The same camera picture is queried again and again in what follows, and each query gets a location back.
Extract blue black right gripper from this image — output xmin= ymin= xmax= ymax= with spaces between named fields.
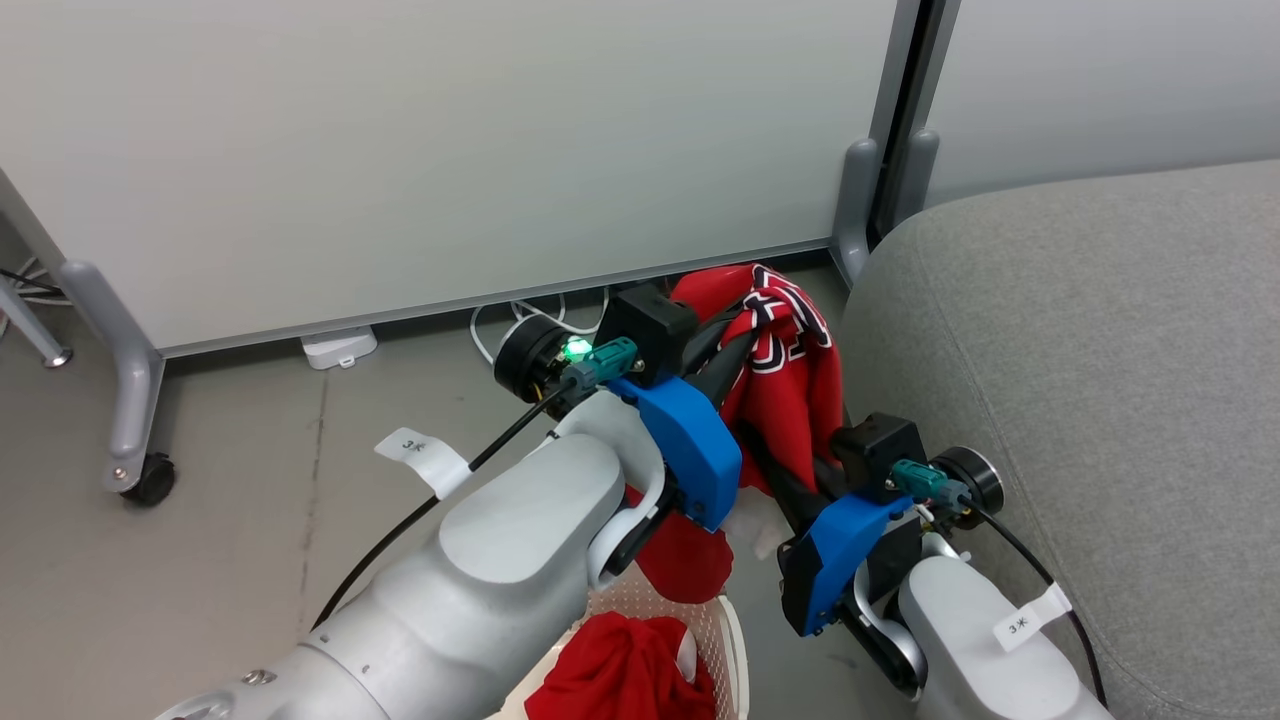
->
xmin=745 ymin=425 xmax=1004 ymax=638

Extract white left cable label tag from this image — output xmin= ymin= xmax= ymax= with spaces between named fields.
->
xmin=375 ymin=428 xmax=471 ymax=499

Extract long white floor cable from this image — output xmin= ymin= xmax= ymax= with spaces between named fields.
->
xmin=0 ymin=256 xmax=73 ymax=307

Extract white right cable label tag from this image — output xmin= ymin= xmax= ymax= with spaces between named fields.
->
xmin=993 ymin=583 xmax=1073 ymax=653

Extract wide white partition panel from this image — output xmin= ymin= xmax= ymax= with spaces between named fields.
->
xmin=0 ymin=0 xmax=923 ymax=358

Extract white power adapter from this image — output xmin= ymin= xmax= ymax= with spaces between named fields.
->
xmin=300 ymin=325 xmax=379 ymax=371

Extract white cable label tag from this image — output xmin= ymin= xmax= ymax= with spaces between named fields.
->
xmin=993 ymin=583 xmax=1073 ymax=653
xmin=375 ymin=428 xmax=471 ymax=499

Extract black floor cables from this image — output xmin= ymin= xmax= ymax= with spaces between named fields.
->
xmin=0 ymin=264 xmax=63 ymax=299

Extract short grey partition foot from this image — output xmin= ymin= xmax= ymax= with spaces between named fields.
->
xmin=893 ymin=128 xmax=942 ymax=233
xmin=830 ymin=138 xmax=881 ymax=288

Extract red shorts with white stripes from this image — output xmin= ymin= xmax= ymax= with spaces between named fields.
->
xmin=524 ymin=612 xmax=717 ymax=720

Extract narrow white partition panel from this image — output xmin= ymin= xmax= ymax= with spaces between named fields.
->
xmin=918 ymin=0 xmax=1280 ymax=213

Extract long grey partition foot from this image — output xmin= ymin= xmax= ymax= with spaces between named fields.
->
xmin=58 ymin=260 xmax=166 ymax=493

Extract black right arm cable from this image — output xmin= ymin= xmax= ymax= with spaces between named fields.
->
xmin=893 ymin=460 xmax=1108 ymax=706

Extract red jersey with printed lettering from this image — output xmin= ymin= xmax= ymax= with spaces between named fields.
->
xmin=625 ymin=263 xmax=847 ymax=605

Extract black caster wheel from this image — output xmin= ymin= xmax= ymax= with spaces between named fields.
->
xmin=120 ymin=452 xmax=177 ymax=507

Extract grey metal table leg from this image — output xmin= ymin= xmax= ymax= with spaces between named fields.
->
xmin=0 ymin=275 xmax=74 ymax=369

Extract grey fabric sofa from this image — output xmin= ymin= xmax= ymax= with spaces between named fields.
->
xmin=838 ymin=160 xmax=1280 ymax=720

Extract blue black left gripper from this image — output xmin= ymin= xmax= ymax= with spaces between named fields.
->
xmin=495 ymin=306 xmax=758 ymax=533

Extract coiled white cable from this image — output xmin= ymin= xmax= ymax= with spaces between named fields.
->
xmin=469 ymin=288 xmax=613 ymax=367

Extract cream perforated laundry basket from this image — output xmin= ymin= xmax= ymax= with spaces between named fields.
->
xmin=490 ymin=570 xmax=751 ymax=720

